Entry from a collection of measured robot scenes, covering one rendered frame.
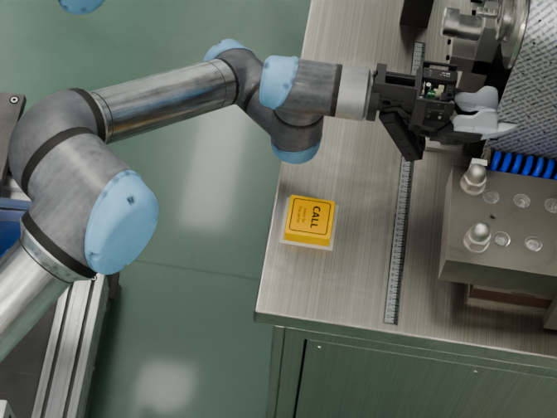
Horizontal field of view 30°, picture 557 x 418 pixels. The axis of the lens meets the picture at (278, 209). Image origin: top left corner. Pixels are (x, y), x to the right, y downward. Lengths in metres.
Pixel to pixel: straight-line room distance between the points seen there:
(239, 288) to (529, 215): 1.18
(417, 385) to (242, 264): 0.98
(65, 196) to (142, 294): 1.32
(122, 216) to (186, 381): 1.26
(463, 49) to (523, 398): 0.57
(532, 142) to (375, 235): 0.27
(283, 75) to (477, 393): 0.61
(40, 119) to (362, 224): 0.55
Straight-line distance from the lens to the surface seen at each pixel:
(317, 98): 1.45
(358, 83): 1.45
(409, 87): 1.44
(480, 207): 1.50
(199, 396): 2.44
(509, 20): 1.40
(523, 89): 1.45
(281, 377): 1.74
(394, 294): 1.56
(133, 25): 3.05
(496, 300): 1.57
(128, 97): 1.42
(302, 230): 1.57
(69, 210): 1.25
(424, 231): 1.62
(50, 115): 1.32
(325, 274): 1.56
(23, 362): 2.29
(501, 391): 1.70
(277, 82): 1.45
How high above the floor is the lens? 2.27
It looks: 58 degrees down
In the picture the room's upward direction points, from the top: 4 degrees clockwise
